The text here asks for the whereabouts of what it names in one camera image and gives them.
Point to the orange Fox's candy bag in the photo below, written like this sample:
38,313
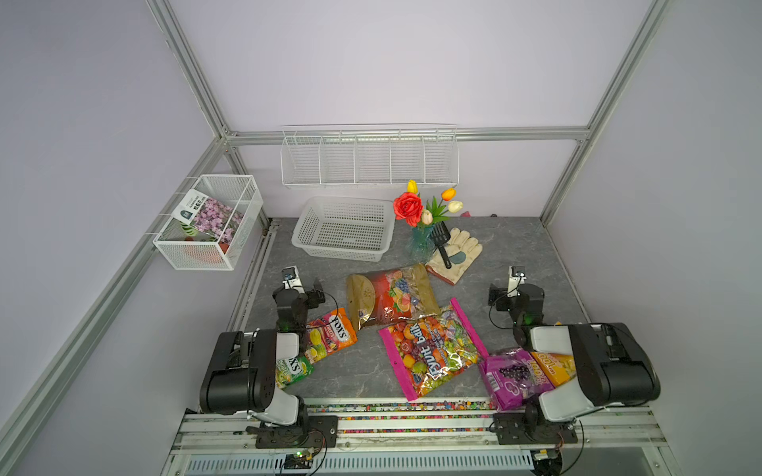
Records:
328,335

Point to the green Fox's candy bag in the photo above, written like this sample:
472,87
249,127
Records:
292,370

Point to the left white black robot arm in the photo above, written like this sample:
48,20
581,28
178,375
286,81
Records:
241,375

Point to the white wire wall shelf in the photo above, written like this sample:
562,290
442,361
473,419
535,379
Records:
380,155

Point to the white wire side basket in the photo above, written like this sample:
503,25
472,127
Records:
185,253

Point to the flower seed packet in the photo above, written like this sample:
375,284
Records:
200,214

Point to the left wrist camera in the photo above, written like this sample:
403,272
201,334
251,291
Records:
291,278

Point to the purple candy bag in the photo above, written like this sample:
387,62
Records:
512,378

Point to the white plastic perforated basket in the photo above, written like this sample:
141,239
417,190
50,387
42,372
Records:
353,229

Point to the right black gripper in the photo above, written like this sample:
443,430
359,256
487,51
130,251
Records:
497,295

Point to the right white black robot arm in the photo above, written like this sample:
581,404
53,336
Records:
611,367

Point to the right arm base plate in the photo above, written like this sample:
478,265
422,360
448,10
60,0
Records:
533,429

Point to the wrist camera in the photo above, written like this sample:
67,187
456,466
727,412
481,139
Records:
291,278
517,277

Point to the pink fruit ball candy bag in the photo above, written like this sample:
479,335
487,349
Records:
428,352

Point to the artificial flower bouquet in vase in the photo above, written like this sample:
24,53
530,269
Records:
420,216

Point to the gold red candy bag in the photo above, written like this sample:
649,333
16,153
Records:
390,296

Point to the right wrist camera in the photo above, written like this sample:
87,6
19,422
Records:
517,277

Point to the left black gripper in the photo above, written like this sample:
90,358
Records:
316,295

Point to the aluminium front rail frame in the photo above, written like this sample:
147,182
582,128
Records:
450,436

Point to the yellow orange candy bag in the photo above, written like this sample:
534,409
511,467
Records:
558,368

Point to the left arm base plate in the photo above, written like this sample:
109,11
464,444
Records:
309,432

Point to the beige work glove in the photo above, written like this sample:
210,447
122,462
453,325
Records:
462,250

